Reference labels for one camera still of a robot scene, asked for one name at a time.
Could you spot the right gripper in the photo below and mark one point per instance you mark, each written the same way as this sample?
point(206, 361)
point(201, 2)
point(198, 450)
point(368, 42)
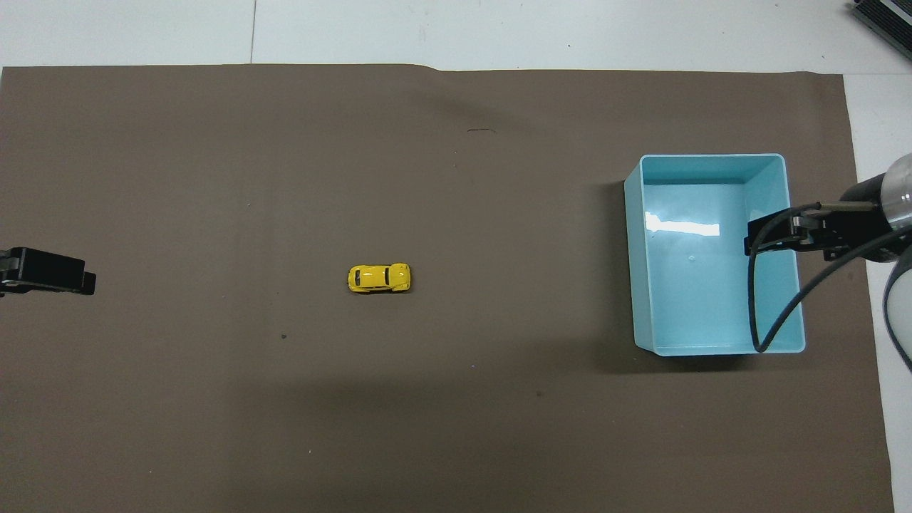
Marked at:
point(861, 231)

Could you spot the yellow toy beetle car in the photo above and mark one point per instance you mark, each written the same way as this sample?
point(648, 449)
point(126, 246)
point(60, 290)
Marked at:
point(377, 279)

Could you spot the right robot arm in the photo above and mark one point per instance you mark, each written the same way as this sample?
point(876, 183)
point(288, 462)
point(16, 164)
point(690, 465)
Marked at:
point(903, 306)

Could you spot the light blue plastic bin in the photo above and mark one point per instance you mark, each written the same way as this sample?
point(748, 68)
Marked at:
point(702, 285)

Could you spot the dark ribbed object corner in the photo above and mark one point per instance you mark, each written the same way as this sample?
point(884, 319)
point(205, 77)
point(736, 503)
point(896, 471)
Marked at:
point(887, 18)

